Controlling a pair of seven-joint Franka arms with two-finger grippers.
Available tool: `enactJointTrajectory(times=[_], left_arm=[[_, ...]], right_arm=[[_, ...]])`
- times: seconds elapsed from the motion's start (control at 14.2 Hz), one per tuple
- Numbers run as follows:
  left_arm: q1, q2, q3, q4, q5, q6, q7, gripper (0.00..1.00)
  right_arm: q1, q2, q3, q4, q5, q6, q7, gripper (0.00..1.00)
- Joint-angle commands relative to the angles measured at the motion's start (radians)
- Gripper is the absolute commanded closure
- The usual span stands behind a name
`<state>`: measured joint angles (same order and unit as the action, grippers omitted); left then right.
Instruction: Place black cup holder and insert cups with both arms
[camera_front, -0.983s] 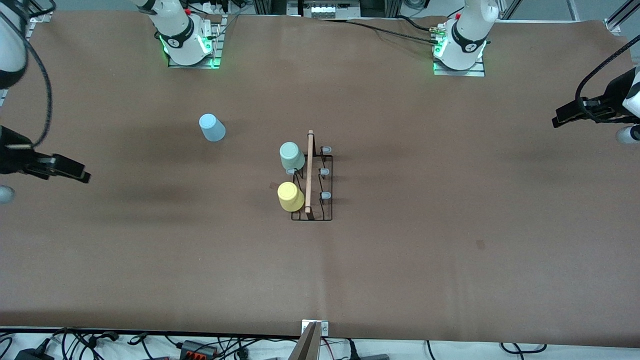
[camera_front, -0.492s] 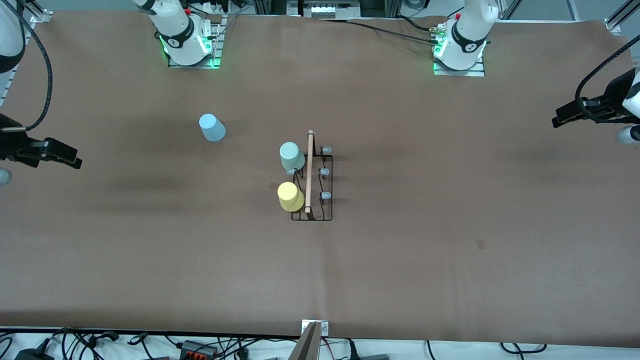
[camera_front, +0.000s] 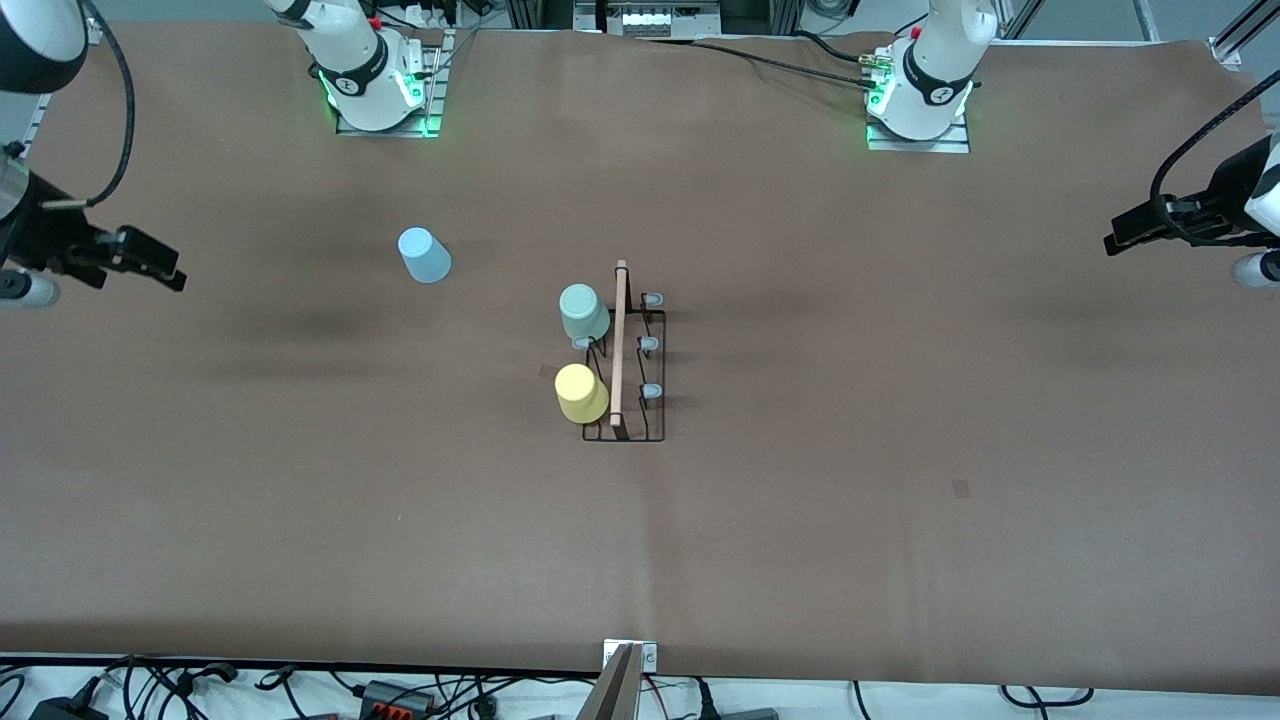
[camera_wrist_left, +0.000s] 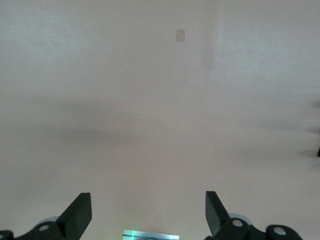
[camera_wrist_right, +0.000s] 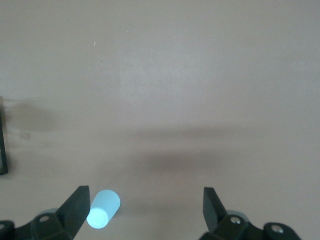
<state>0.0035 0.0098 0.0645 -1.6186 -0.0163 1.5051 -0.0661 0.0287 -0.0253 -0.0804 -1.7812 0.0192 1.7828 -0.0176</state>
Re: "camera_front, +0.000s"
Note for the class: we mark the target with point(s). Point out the right white Franka arm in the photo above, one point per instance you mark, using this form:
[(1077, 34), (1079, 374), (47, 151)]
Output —
[(350, 60)]

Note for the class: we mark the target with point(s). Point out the brown wedge-shaped post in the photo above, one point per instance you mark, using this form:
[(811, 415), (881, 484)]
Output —
[(612, 695)]

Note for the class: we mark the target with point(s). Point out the white power strip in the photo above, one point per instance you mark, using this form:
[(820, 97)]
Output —
[(650, 20)]

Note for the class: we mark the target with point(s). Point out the light blue plastic cup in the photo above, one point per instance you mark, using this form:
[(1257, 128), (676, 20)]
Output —
[(425, 255)]

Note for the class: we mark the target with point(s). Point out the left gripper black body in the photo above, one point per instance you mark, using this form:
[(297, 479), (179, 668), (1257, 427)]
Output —
[(1226, 194)]

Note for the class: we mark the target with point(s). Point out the slotted aluminium rail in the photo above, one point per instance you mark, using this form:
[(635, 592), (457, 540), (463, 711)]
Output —
[(35, 125)]

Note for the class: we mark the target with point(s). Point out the black power adapter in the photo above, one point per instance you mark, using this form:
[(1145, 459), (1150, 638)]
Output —
[(65, 708)]

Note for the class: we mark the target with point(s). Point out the sage green plastic cup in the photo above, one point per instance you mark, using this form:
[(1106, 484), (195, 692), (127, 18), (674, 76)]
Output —
[(582, 312)]

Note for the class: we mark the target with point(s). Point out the yellow plastic cup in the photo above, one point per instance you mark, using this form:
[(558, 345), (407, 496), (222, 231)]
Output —
[(580, 393)]

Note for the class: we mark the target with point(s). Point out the aluminium frame profile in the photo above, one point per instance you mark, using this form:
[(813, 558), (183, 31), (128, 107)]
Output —
[(1240, 35)]

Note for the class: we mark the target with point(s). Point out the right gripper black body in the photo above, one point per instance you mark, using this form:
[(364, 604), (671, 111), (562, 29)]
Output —
[(40, 232)]

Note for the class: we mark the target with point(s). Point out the black red connector block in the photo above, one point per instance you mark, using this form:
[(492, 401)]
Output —
[(395, 698)]

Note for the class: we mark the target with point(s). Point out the white mounting bracket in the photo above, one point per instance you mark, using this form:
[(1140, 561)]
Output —
[(648, 655)]

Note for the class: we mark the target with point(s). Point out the brown paper table cover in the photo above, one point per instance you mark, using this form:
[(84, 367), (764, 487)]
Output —
[(640, 560)]

